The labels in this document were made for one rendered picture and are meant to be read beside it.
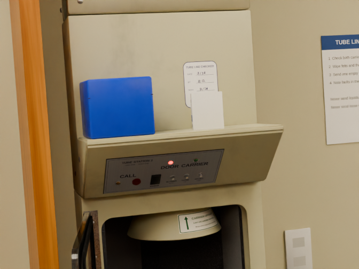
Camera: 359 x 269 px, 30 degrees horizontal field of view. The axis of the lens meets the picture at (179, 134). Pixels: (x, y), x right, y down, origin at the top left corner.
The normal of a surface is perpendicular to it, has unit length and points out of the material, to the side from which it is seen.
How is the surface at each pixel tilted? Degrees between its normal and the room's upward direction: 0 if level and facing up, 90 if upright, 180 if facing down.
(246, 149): 135
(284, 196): 90
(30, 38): 90
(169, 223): 66
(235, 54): 90
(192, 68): 90
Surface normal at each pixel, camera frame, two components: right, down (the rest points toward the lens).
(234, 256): -0.96, 0.07
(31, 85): 0.26, 0.04
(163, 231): -0.18, -0.34
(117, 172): 0.23, 0.73
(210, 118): 0.01, 0.05
